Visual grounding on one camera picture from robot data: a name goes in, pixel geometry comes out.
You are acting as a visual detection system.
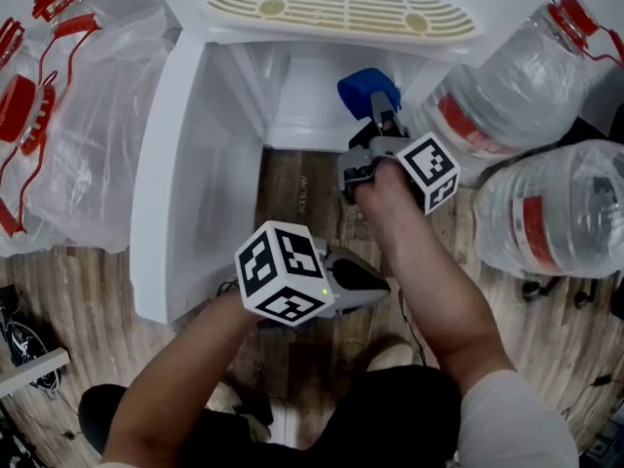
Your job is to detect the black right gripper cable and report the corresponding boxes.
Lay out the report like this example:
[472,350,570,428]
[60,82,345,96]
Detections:
[397,290,429,366]

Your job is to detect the person's black trousers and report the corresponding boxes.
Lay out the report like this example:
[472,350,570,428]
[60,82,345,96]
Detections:
[77,366,464,468]

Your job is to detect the person's right hand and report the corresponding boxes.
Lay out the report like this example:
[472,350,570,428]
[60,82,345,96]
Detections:
[357,158,426,229]

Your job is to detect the person's left forearm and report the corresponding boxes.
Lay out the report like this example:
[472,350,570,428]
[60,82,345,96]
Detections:
[99,290,267,465]

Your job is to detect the clear plastic bag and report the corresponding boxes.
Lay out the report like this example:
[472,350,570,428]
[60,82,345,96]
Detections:
[0,0,184,257]

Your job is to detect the person's right forearm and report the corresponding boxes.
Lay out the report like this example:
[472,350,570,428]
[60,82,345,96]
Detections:
[370,216,519,395]

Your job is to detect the person's beige left shoe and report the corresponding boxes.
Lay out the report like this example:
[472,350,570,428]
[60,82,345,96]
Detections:
[207,382,273,443]

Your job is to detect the large clear water bottle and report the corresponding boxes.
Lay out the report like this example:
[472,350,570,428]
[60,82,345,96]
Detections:
[473,138,624,280]
[407,0,624,187]

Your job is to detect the white table frame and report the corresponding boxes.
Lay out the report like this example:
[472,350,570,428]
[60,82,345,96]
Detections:
[0,347,71,399]

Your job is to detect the beige slotted drip tray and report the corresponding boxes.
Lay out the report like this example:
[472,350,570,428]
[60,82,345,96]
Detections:
[202,0,478,56]

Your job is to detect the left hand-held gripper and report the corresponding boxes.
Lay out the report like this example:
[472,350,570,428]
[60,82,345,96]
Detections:
[234,219,392,329]

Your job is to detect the person's beige right shoe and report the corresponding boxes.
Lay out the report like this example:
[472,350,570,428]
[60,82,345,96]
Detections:
[365,341,415,373]

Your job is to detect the white cabinet door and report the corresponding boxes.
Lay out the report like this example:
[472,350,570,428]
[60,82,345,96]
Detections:
[129,31,267,325]

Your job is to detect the person's beige shoe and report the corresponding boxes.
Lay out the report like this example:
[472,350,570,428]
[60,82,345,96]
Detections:
[207,382,273,443]
[365,341,415,373]

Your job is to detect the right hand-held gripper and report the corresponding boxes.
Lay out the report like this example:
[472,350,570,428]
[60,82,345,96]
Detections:
[337,90,462,216]

